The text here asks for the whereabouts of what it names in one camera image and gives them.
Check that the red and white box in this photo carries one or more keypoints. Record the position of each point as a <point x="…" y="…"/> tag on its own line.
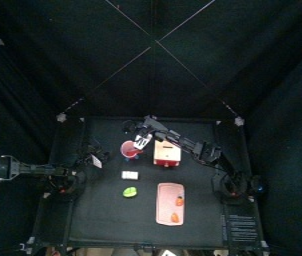
<point x="167" y="155"/>

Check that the pink rectangular tray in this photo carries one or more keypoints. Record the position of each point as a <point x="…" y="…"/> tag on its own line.
<point x="167" y="206"/>

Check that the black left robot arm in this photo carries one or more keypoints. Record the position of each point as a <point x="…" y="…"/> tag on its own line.
<point x="33" y="169"/>

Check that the small white box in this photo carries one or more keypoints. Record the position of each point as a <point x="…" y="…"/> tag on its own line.
<point x="130" y="175"/>

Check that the green toy vegetable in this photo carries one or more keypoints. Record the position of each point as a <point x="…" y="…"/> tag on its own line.
<point x="130" y="192"/>

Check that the red plastic cup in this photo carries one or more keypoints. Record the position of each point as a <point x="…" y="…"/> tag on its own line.
<point x="127" y="152"/>

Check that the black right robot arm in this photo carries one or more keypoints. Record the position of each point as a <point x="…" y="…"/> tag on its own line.
<point x="188" y="144"/>

